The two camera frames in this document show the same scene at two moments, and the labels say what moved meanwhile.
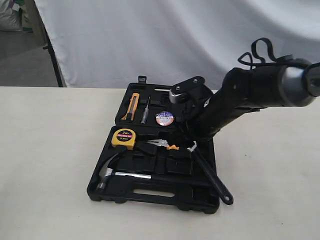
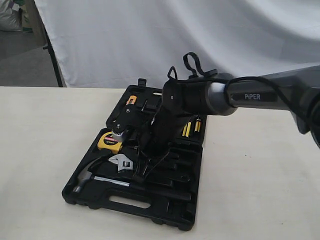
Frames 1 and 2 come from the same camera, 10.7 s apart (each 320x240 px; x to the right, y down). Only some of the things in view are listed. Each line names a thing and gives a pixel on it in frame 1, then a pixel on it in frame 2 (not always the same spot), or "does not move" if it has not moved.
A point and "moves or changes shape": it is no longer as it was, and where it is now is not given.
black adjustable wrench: (224, 195) -> (125, 163)
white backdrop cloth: (110, 43) does not move
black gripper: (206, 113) -> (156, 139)
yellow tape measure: (124, 136) -> (106, 141)
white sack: (10, 19) does not move
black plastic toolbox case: (148, 159) moves or changes shape
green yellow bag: (27, 16) does not move
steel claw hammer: (105, 174) -> (88, 175)
